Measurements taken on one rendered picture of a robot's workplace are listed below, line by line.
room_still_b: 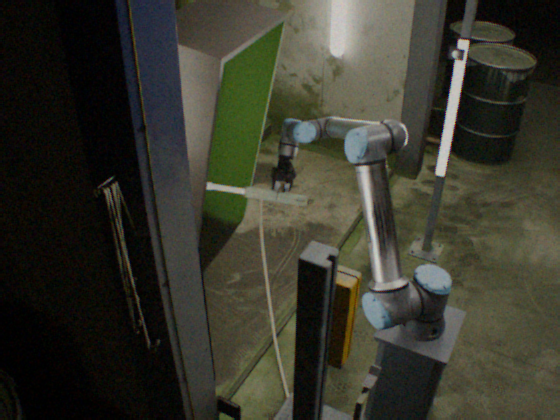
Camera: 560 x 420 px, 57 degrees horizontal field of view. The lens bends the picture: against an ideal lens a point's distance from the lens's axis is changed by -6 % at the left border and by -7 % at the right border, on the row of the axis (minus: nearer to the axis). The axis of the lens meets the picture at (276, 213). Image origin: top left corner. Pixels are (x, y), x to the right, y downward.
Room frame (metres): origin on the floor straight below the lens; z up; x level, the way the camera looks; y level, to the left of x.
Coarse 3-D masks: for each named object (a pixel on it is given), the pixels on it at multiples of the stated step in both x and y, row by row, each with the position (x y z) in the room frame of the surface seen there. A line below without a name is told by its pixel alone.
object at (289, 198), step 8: (208, 184) 1.98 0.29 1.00; (216, 184) 2.00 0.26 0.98; (232, 192) 2.00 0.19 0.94; (240, 192) 2.01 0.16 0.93; (248, 192) 2.01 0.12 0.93; (256, 192) 2.02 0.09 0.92; (264, 192) 2.04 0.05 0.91; (272, 192) 2.05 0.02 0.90; (280, 192) 2.07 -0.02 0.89; (272, 200) 2.03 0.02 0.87; (280, 200) 2.04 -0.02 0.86; (288, 200) 2.06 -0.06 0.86; (296, 200) 2.07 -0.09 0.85; (304, 200) 2.07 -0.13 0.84
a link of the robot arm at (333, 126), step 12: (324, 120) 2.20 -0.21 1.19; (336, 120) 2.13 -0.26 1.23; (348, 120) 2.05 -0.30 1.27; (360, 120) 1.99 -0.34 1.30; (384, 120) 1.80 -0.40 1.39; (396, 120) 1.79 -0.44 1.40; (324, 132) 2.16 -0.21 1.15; (336, 132) 2.07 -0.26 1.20; (396, 132) 1.68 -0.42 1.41; (396, 144) 1.66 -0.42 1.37
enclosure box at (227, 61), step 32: (224, 0) 2.36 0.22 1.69; (192, 32) 1.97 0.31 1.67; (224, 32) 2.02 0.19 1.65; (256, 32) 2.07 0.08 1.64; (192, 64) 1.83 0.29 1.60; (224, 64) 2.46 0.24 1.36; (256, 64) 2.40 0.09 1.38; (192, 96) 1.84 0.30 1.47; (224, 96) 2.47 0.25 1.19; (256, 96) 2.40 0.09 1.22; (192, 128) 1.84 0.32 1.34; (224, 128) 2.47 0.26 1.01; (256, 128) 2.40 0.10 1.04; (192, 160) 1.85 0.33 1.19; (224, 160) 2.48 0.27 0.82; (256, 160) 2.40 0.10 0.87; (192, 192) 1.86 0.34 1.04; (224, 192) 2.48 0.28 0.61; (224, 224) 2.37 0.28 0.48
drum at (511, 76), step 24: (480, 72) 3.86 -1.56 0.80; (504, 72) 3.76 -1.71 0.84; (528, 72) 3.80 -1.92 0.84; (480, 96) 3.83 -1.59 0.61; (504, 96) 3.76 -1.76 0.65; (480, 120) 3.80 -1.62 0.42; (504, 120) 3.76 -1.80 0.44; (456, 144) 3.94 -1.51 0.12; (480, 144) 3.78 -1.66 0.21; (504, 144) 3.77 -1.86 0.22
